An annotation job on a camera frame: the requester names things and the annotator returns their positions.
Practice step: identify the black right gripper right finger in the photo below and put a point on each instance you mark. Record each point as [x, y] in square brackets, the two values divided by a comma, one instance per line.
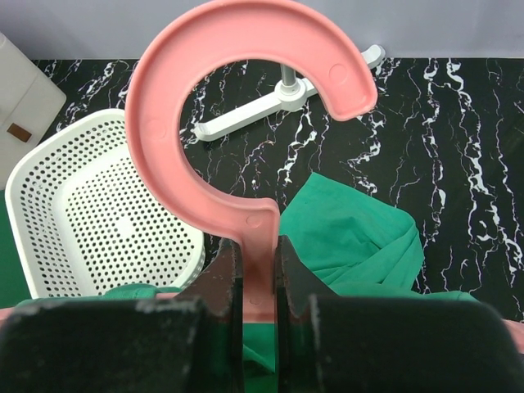
[331, 343]

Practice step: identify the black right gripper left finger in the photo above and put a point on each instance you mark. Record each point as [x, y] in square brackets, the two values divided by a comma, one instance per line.
[191, 342]

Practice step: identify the green tank top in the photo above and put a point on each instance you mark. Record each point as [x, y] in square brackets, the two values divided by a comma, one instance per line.
[355, 244]

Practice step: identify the pink plastic hanger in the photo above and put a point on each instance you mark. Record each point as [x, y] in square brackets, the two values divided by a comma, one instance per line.
[199, 41]

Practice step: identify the white perforated plastic basket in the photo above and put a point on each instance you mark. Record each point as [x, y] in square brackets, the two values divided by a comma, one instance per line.
[84, 222]

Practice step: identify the silver clothes rack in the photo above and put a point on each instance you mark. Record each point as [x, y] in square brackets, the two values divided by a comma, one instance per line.
[290, 94]

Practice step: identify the white drawer cabinet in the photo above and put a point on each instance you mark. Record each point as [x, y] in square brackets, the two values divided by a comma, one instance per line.
[30, 101]

